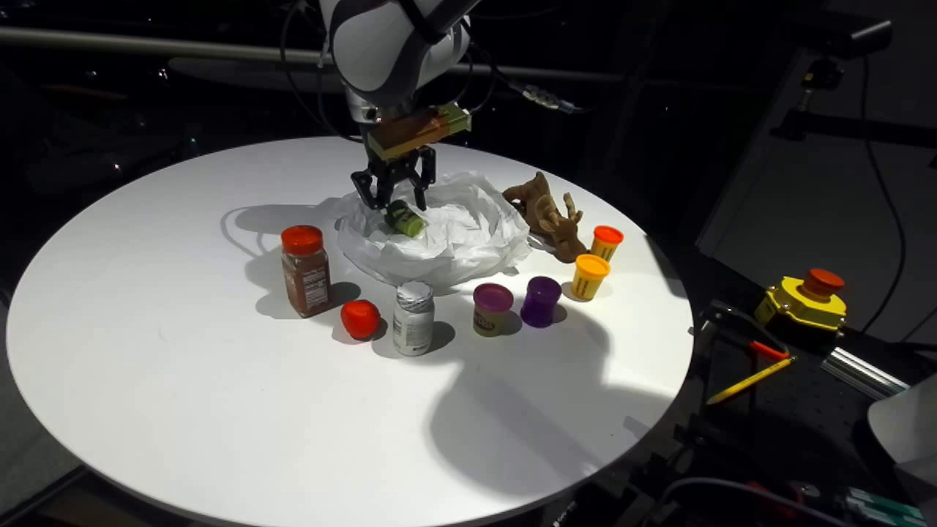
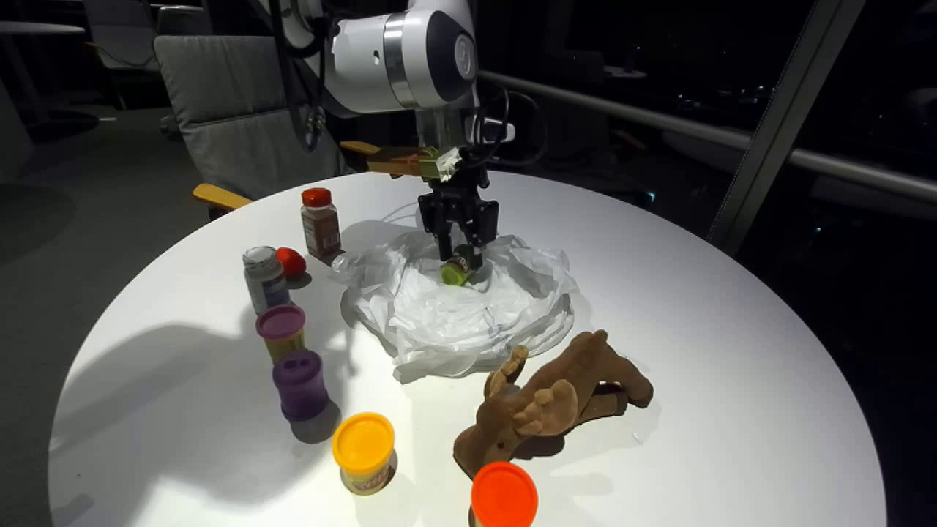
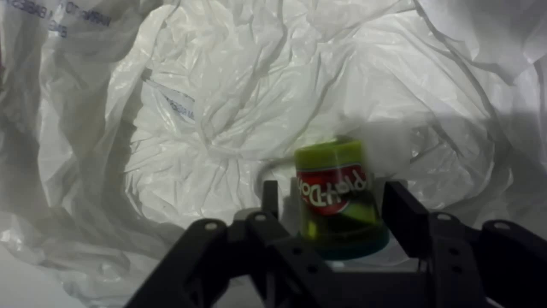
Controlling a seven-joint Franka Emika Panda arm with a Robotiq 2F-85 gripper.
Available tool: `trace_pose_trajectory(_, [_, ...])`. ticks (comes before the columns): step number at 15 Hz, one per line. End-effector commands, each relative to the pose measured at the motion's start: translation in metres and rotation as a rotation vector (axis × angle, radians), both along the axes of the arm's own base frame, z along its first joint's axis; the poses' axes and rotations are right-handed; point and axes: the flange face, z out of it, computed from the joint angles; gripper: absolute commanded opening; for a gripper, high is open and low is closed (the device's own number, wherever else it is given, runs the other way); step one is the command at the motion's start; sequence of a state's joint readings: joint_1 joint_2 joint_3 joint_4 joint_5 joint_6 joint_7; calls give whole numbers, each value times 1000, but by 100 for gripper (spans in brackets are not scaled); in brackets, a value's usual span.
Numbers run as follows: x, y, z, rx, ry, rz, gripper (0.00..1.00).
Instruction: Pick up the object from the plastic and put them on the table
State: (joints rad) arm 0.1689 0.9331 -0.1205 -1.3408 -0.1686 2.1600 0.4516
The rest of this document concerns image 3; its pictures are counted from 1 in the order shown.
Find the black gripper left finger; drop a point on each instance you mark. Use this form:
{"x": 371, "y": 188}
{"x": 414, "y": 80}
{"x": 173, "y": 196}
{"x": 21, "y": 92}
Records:
{"x": 274, "y": 229}

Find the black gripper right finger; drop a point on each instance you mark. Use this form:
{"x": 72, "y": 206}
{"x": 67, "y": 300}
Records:
{"x": 428, "y": 241}

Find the green dough can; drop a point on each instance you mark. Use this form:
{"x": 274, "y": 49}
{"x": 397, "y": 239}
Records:
{"x": 339, "y": 200}

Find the clear crumpled plastic bag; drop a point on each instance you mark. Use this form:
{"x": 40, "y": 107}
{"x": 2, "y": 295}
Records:
{"x": 228, "y": 114}

